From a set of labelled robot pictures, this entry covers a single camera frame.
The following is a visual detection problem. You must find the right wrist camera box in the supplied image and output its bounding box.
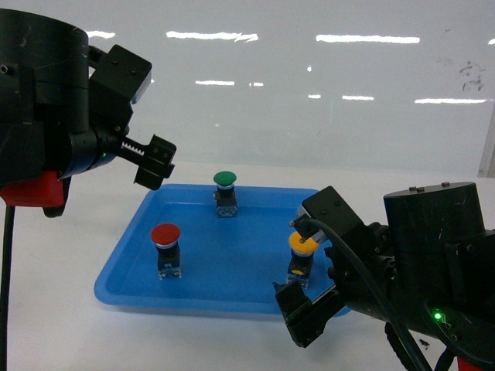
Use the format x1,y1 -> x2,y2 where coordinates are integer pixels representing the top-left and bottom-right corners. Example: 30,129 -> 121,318
291,186 -> 370,247

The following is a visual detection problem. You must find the red mushroom push button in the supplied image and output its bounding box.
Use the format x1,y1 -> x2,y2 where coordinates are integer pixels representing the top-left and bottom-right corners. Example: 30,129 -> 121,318
150,223 -> 182,279

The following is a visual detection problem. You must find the yellow mushroom push button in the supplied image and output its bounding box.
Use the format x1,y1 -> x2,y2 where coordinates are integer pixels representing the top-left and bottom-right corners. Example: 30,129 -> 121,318
287,231 -> 320,289

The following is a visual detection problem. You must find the black right camera cable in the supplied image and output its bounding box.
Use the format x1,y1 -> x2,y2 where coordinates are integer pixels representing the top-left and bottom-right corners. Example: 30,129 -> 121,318
305,218 -> 434,371

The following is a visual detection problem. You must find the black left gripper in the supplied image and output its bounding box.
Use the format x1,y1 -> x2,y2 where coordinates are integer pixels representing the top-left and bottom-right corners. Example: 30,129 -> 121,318
57,77 -> 176,190

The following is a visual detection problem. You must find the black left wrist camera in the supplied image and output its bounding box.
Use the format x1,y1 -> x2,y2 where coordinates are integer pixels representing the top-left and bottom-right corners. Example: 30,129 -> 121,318
88,45 -> 152,104

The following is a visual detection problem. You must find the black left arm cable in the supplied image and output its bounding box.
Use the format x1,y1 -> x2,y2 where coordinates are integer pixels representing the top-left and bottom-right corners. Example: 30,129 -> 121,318
0,204 -> 15,371

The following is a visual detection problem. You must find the grey metal frame post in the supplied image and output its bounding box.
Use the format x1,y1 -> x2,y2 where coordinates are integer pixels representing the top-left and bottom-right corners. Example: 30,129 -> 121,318
478,111 -> 495,178

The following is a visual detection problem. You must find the blue plastic tray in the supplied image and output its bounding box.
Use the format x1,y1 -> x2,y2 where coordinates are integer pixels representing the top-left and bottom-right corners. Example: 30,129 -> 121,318
94,183 -> 349,318

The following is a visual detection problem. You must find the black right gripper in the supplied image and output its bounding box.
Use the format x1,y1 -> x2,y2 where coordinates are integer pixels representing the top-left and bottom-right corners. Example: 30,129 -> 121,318
272,222 -> 426,349

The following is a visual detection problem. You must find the green mushroom push button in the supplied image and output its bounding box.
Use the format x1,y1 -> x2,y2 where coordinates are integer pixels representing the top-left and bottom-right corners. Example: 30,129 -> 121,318
213,171 -> 237,217

